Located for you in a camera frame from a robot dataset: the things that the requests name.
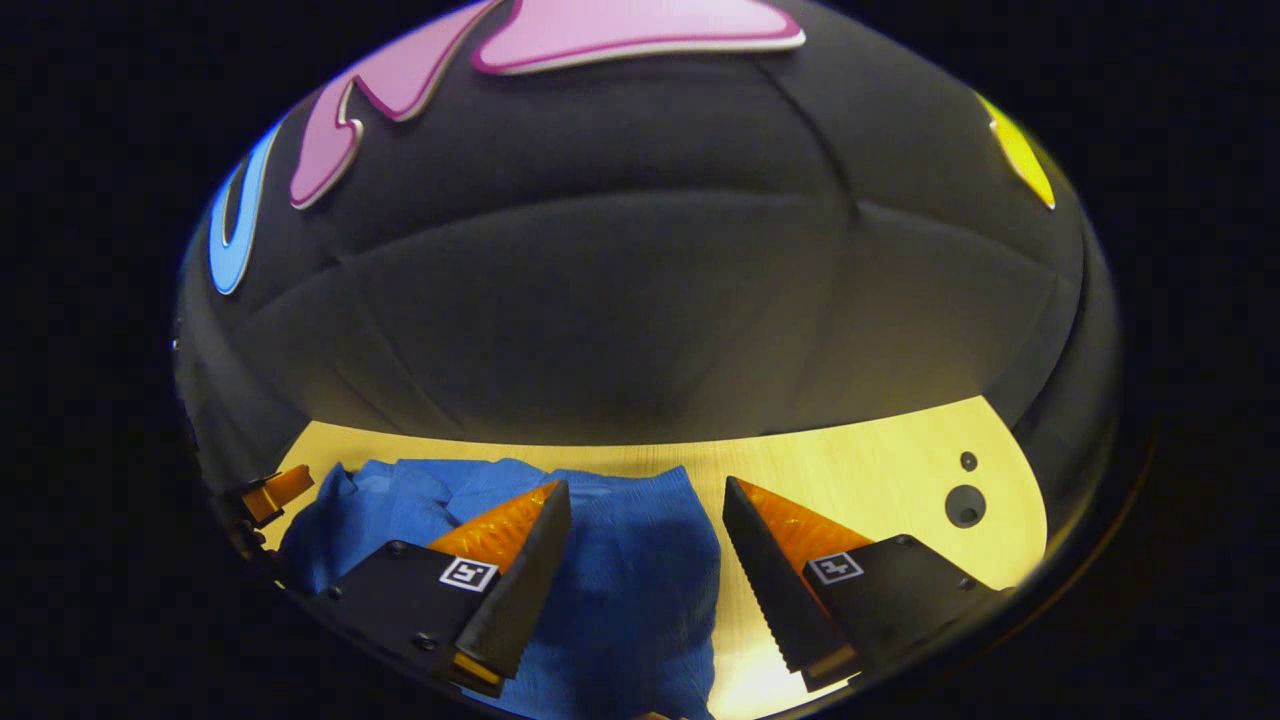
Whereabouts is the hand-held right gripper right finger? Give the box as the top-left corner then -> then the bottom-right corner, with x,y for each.
722,476 -> 1003,694

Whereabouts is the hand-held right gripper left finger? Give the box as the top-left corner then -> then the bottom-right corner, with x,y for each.
318,480 -> 574,699

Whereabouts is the blue jacket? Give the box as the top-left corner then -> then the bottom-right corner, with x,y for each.
278,458 -> 723,720

